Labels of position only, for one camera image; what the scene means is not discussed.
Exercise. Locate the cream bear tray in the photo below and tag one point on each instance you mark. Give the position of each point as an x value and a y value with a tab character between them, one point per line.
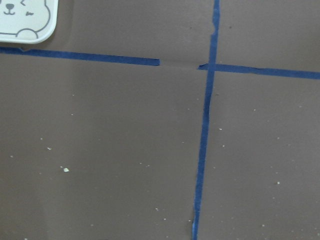
27	21

